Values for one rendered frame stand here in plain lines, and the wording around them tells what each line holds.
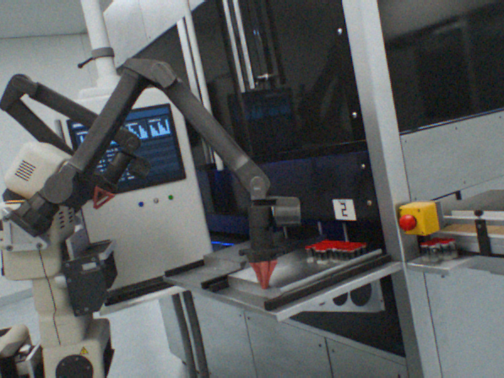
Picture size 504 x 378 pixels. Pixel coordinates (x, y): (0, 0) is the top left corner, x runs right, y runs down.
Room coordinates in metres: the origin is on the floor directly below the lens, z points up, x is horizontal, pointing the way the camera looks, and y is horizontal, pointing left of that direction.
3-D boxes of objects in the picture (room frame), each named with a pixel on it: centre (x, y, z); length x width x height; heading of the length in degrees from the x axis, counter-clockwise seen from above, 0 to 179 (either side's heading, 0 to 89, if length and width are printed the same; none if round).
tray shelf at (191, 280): (1.55, -0.03, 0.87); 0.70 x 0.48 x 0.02; 30
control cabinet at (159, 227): (2.11, 0.47, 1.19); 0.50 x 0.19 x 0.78; 110
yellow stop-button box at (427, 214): (1.28, -0.40, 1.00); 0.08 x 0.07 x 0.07; 120
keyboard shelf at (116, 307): (1.94, 0.43, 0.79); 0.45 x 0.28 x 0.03; 110
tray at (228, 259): (1.73, 0.00, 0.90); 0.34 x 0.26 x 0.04; 120
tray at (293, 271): (1.39, -0.10, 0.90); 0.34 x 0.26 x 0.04; 121
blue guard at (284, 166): (2.21, 0.17, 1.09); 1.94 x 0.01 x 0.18; 30
